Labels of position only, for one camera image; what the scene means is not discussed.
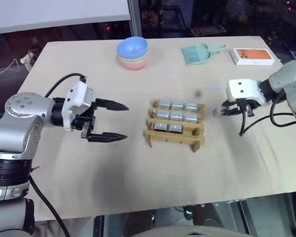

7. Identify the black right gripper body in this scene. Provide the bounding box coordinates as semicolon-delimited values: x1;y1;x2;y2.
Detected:
223;98;259;117

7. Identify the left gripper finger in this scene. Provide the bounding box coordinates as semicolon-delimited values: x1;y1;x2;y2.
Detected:
87;132;128;144
95;97;130;112

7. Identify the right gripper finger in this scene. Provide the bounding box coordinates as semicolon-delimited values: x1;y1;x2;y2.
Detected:
220;100;235;110
218;108;240;117

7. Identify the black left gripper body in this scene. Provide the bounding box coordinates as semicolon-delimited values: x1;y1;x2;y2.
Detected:
69;97;99;143

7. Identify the white orange phone box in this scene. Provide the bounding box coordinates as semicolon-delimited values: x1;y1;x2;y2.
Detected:
228;47;277;67

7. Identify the wooden rack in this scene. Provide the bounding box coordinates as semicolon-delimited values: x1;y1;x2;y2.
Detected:
143;98;206;153

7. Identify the pink plastic bowl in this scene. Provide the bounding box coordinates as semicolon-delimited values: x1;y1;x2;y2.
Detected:
118;56;149;71

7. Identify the teal plastic dustpan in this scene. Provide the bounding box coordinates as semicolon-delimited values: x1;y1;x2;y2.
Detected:
181;43;226;66

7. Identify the green plastic bowl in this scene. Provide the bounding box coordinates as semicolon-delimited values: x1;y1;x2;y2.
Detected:
117;50;149;63

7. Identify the blue plastic bowl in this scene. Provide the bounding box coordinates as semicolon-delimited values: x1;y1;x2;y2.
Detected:
116;37;149;59

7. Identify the small teal hand brush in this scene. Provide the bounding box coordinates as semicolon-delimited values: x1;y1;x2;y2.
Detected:
182;46;200;63

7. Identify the small white clamp fixture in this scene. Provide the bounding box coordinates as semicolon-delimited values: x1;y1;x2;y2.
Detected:
20;48;39;72

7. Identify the white board panel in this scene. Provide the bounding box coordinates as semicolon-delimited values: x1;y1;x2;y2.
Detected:
0;0;132;36

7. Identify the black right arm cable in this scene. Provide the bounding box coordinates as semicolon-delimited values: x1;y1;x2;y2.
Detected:
237;90;296;137

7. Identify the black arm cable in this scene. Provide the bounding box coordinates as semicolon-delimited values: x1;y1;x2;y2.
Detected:
237;90;296;137
28;73;87;237

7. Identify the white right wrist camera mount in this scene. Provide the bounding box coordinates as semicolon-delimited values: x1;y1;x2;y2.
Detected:
226;79;272;107

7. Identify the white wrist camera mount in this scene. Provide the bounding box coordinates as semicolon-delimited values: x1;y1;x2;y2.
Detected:
61;80;96;133
226;79;272;107

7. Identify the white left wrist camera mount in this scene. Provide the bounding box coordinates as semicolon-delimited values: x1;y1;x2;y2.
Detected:
61;80;96;133

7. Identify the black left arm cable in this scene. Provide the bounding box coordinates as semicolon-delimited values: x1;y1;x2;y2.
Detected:
28;73;87;237

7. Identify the grey ribbed post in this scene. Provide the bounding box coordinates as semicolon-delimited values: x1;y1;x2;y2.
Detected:
127;0;142;38

